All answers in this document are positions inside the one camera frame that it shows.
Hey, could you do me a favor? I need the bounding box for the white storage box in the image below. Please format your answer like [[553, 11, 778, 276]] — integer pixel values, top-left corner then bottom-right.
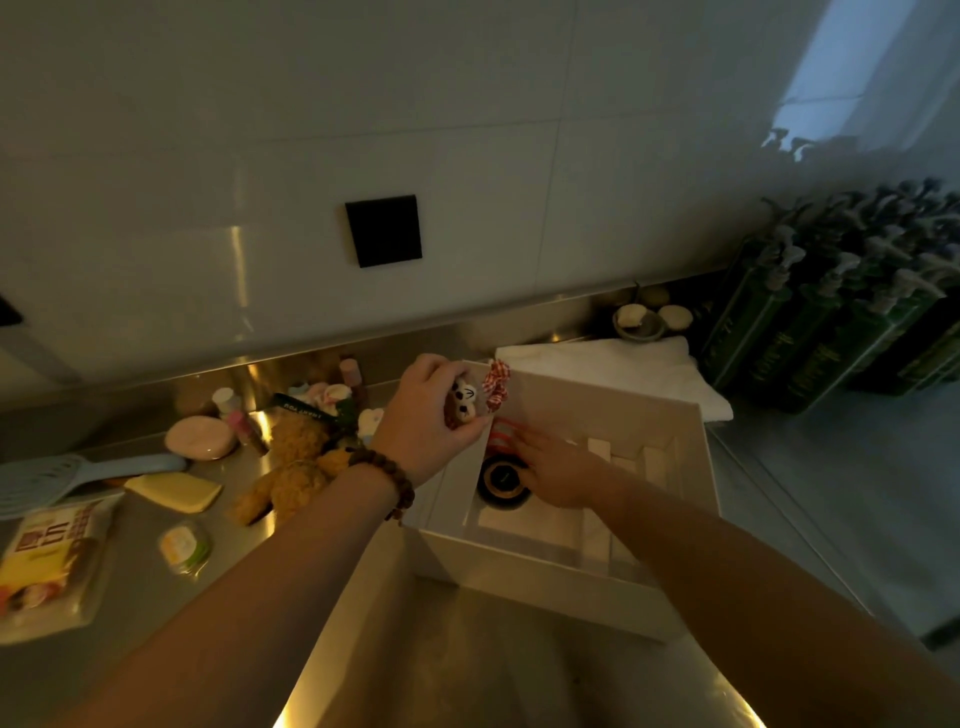
[[403, 360, 723, 644]]

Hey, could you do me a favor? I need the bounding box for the brown teddy bear plush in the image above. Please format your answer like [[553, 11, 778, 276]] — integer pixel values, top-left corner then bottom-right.
[[228, 412, 361, 528]]

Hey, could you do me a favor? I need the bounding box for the dark green tube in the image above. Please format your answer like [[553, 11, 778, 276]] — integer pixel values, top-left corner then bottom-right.
[[270, 392, 340, 426]]

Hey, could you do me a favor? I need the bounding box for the pink small bottle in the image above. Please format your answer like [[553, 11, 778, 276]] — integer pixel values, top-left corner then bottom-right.
[[339, 357, 369, 410]]

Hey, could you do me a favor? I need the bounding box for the red striped hair band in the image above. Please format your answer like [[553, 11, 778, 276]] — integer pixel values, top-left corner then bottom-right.
[[486, 417, 526, 460]]

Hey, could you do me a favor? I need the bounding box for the pink lip balm tube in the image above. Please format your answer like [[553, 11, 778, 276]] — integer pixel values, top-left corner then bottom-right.
[[227, 410, 270, 457]]

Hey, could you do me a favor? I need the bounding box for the small round clear container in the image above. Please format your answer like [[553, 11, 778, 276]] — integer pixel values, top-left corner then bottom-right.
[[157, 520, 214, 578]]

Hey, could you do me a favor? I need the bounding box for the red checkered scrunchie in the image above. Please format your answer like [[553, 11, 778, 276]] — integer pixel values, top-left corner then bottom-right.
[[481, 358, 513, 413]]

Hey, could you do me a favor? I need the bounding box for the black wall switch plate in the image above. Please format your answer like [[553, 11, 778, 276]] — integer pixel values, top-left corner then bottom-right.
[[345, 195, 423, 270]]

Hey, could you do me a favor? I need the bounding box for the person's left hand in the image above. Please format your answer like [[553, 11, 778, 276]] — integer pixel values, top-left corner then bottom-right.
[[372, 353, 494, 490]]

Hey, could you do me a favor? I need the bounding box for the pink round compact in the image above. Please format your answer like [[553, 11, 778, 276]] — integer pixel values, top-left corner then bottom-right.
[[164, 415, 239, 462]]

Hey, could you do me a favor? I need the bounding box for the person's right forearm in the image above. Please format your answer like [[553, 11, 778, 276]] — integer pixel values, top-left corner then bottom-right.
[[591, 474, 960, 728]]

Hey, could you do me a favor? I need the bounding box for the yellow soap bar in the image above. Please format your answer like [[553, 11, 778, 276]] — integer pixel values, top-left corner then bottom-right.
[[123, 471, 224, 516]]

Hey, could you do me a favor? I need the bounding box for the person's right hand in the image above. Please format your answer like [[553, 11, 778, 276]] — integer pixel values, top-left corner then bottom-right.
[[512, 426, 621, 512]]

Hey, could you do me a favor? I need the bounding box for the black tape roll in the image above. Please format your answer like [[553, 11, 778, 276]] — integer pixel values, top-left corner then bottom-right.
[[477, 454, 532, 511]]

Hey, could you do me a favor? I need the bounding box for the group of green pump bottles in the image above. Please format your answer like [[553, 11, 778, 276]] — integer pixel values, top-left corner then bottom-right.
[[697, 177, 960, 415]]

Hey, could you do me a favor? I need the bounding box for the brown wooden bead bracelet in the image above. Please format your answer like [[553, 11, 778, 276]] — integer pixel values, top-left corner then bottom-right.
[[347, 447, 416, 523]]

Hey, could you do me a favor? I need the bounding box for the clear plastic packet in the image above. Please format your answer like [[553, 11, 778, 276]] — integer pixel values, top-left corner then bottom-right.
[[0, 492, 125, 646]]

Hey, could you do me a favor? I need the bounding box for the person's left forearm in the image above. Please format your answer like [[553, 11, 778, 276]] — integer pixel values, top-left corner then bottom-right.
[[45, 462, 400, 728]]

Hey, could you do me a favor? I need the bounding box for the small white plush toy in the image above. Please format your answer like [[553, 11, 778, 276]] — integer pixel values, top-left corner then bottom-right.
[[445, 376, 483, 430]]

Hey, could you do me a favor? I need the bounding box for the white folded towel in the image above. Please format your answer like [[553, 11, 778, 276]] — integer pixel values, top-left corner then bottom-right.
[[495, 336, 735, 423]]

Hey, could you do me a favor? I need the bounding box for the pink and white plush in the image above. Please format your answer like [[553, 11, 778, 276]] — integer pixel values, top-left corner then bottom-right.
[[303, 381, 358, 421]]

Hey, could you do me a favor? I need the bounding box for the small round dish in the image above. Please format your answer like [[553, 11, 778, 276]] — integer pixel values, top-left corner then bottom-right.
[[612, 306, 667, 345]]

